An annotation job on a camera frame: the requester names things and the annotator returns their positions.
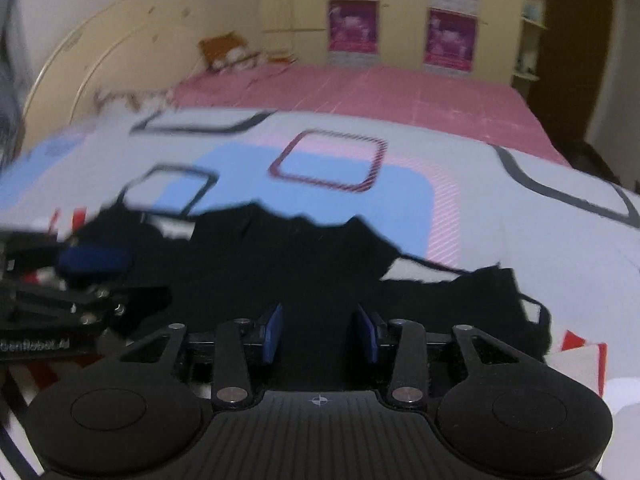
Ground cream round headboard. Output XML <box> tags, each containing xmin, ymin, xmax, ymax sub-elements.
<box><xmin>22</xmin><ymin>0</ymin><xmax>213</xmax><ymax>128</ymax></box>

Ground striped knit sweater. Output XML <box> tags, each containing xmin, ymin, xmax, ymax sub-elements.
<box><xmin>0</xmin><ymin>199</ymin><xmax>640</xmax><ymax>480</ymax></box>

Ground cream corner shelf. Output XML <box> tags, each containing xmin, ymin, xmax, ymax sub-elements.
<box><xmin>510</xmin><ymin>0</ymin><xmax>556</xmax><ymax>82</ymax></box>

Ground orange patterned pillow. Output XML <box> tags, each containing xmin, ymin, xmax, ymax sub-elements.
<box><xmin>197</xmin><ymin>31</ymin><xmax>253</xmax><ymax>72</ymax></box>

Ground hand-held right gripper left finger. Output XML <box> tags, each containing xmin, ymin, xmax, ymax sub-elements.
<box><xmin>120</xmin><ymin>302</ymin><xmax>286</xmax><ymax>409</ymax></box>

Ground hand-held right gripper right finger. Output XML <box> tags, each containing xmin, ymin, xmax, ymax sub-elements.
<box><xmin>352</xmin><ymin>302</ymin><xmax>523</xmax><ymax>407</ymax></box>

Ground white brown patterned pillow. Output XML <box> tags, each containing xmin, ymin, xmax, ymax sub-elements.
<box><xmin>94</xmin><ymin>86</ymin><xmax>173</xmax><ymax>112</ymax></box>

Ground cream wardrobe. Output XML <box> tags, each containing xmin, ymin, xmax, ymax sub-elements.
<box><xmin>255</xmin><ymin>0</ymin><xmax>528</xmax><ymax>87</ymax></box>

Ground printed blanket with squares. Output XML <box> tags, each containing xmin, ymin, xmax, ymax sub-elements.
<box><xmin>0</xmin><ymin>107</ymin><xmax>640</xmax><ymax>386</ymax></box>

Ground pink bed sheet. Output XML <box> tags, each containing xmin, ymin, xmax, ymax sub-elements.
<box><xmin>170</xmin><ymin>62</ymin><xmax>571</xmax><ymax>167</ymax></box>

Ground purple wall poster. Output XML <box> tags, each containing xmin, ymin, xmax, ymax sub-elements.
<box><xmin>423</xmin><ymin>8</ymin><xmax>477</xmax><ymax>72</ymax></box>
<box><xmin>327</xmin><ymin>0</ymin><xmax>380</xmax><ymax>54</ymax></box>

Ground brown wooden door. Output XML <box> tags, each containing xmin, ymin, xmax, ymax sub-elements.
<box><xmin>535</xmin><ymin>0</ymin><xmax>617</xmax><ymax>161</ymax></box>

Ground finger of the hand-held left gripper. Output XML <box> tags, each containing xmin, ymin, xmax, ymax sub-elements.
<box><xmin>0</xmin><ymin>227</ymin><xmax>135</xmax><ymax>288</ymax></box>
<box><xmin>0</xmin><ymin>282</ymin><xmax>173</xmax><ymax>337</ymax></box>

